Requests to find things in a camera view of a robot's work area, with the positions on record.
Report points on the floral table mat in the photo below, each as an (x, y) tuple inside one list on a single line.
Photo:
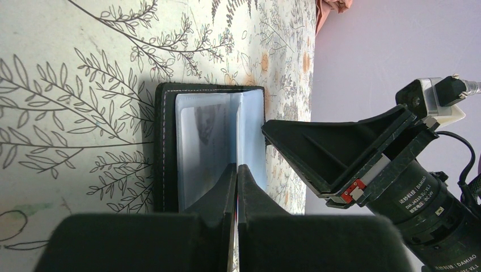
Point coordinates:
[(78, 82)]

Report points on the pink cloth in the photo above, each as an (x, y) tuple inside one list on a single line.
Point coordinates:
[(325, 7)]

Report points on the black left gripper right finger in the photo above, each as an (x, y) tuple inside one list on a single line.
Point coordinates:
[(271, 239)]

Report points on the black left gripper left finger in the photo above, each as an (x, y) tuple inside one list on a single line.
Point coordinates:
[(198, 239)]

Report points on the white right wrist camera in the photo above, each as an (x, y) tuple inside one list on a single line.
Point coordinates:
[(437, 98)]

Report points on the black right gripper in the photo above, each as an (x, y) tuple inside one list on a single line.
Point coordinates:
[(372, 163)]

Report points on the black leather card holder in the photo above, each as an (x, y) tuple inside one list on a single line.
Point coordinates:
[(199, 129)]

